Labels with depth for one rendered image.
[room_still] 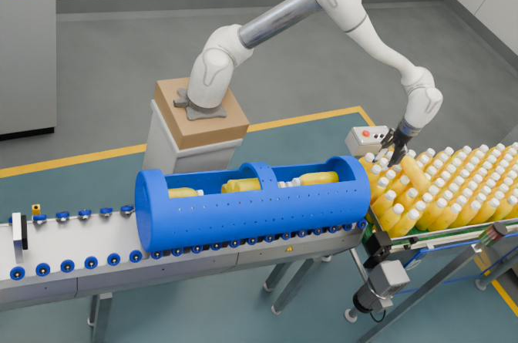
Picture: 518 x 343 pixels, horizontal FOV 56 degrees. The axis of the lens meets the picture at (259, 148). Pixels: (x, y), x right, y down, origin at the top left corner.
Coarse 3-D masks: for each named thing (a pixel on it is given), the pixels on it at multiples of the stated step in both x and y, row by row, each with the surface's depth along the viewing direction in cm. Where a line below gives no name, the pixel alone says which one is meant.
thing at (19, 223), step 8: (16, 216) 156; (24, 216) 158; (16, 224) 155; (24, 224) 156; (16, 232) 153; (24, 232) 154; (16, 240) 152; (24, 240) 154; (16, 248) 155; (24, 248) 157; (16, 256) 158
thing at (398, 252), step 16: (432, 240) 228; (448, 240) 231; (464, 240) 236; (352, 256) 284; (368, 256) 236; (384, 256) 217; (400, 256) 224; (496, 272) 321; (480, 288) 334; (352, 320) 289
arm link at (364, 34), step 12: (360, 24) 168; (360, 36) 171; (372, 36) 173; (372, 48) 175; (384, 48) 177; (384, 60) 182; (396, 60) 187; (408, 60) 195; (408, 72) 196; (420, 72) 197; (408, 84) 198; (420, 84) 196; (432, 84) 198; (408, 96) 202
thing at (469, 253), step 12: (468, 252) 207; (480, 252) 205; (456, 264) 213; (444, 276) 219; (420, 288) 234; (432, 288) 228; (408, 300) 242; (420, 300) 238; (396, 312) 250; (384, 324) 260; (372, 336) 270
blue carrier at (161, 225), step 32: (352, 160) 199; (160, 192) 160; (256, 192) 173; (288, 192) 179; (320, 192) 184; (352, 192) 190; (160, 224) 159; (192, 224) 164; (224, 224) 169; (256, 224) 175; (288, 224) 182; (320, 224) 191
